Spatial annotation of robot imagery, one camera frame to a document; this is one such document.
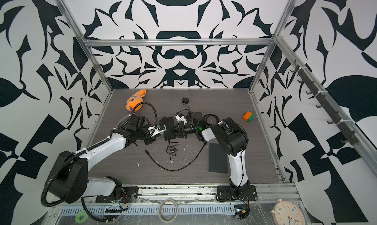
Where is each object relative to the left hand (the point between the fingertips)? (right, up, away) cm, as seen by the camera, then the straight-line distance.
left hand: (159, 129), depth 87 cm
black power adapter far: (+15, +18, +24) cm, 33 cm away
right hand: (+7, -2, -4) cm, 8 cm away
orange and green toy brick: (+58, +6, +15) cm, 60 cm away
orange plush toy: (-20, +18, +15) cm, 31 cm away
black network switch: (+7, -1, -4) cm, 8 cm away
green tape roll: (-32, -37, -19) cm, 52 cm away
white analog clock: (+63, -36, -18) cm, 75 cm away
